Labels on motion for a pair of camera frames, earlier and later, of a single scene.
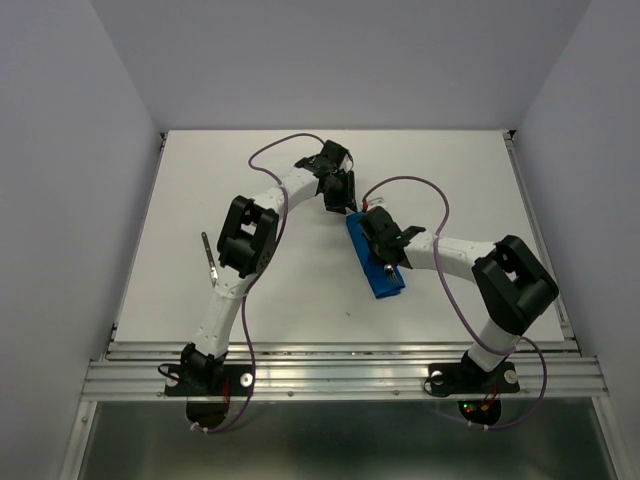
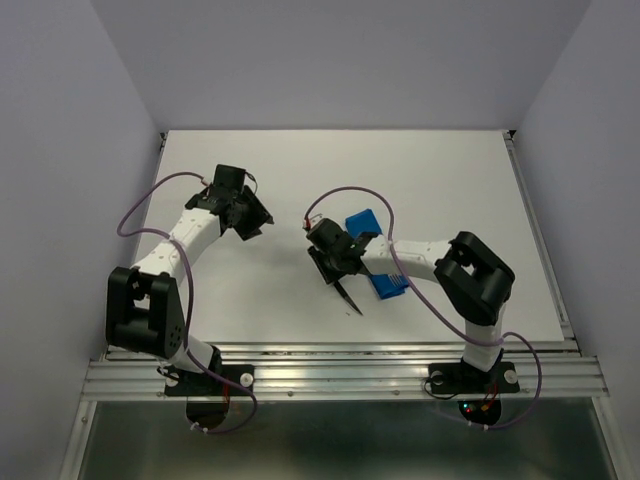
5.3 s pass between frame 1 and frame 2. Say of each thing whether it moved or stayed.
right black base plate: stayed
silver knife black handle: moved
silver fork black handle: stayed
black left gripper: moved
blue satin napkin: stayed
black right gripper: moved
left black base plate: stayed
